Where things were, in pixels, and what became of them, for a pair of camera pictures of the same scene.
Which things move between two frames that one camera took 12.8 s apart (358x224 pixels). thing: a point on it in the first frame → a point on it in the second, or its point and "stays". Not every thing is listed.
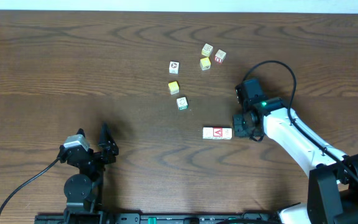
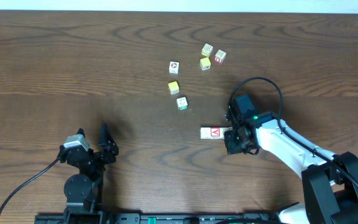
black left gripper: (92, 155) stays
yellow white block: (205, 63) stays
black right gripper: (238, 129) → (231, 147)
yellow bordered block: (207, 50) stays
